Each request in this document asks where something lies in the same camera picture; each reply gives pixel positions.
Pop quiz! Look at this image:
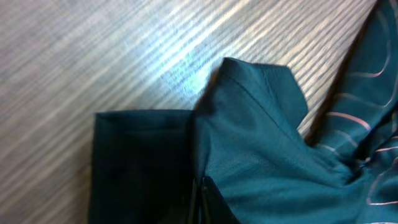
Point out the black printed cycling jersey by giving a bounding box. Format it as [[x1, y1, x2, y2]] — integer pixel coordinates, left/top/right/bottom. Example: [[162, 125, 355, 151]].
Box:
[[88, 1, 397, 223]]

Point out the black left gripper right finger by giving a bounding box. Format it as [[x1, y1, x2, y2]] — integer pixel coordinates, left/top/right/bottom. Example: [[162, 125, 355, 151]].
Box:
[[200, 176, 239, 224]]

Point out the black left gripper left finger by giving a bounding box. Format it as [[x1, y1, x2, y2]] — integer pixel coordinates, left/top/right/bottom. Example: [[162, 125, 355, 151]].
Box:
[[161, 179, 198, 224]]

